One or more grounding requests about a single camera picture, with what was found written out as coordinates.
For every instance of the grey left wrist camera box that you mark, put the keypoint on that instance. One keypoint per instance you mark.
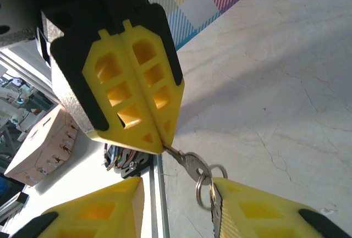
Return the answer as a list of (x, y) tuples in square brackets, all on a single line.
[(19, 15)]

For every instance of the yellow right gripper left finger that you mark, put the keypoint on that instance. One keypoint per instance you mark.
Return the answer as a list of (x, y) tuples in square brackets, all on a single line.
[(104, 213)]

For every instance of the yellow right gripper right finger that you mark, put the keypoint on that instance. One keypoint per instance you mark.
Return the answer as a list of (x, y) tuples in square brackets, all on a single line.
[(264, 216)]

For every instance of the dark blue screen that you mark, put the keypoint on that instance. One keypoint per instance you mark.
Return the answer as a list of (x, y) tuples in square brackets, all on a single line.
[(9, 190)]

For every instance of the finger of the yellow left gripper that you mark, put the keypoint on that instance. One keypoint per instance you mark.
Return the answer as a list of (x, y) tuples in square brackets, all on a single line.
[(129, 80), (165, 62)]

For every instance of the white background lab equipment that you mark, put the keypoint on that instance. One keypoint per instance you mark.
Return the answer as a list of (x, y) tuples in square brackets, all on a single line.
[(19, 111)]

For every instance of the pinkish cardboard box with figures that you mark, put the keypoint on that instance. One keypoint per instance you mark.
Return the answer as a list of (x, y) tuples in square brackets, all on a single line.
[(41, 150)]

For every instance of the silver key round head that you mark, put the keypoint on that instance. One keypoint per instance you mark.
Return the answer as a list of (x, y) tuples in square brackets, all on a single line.
[(192, 163)]

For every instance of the aluminium frame rail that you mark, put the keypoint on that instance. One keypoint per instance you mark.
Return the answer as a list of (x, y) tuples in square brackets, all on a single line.
[(158, 202), (30, 76)]

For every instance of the black bracket with screw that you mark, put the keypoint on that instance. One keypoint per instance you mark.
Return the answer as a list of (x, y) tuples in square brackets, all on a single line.
[(137, 166)]

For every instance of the silver key serrated blade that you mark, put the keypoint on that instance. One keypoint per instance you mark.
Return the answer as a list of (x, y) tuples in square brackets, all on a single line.
[(215, 216)]

